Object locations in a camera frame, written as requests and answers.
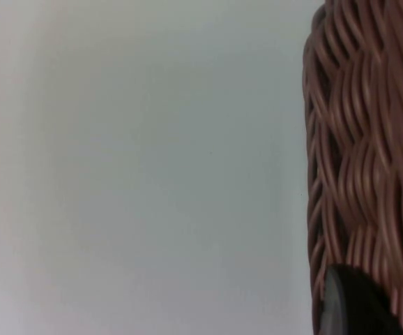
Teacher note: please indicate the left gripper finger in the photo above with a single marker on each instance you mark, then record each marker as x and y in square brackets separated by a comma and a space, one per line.
[355, 307]

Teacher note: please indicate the brown wicker basket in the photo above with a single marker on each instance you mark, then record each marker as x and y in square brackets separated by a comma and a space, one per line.
[369, 139]

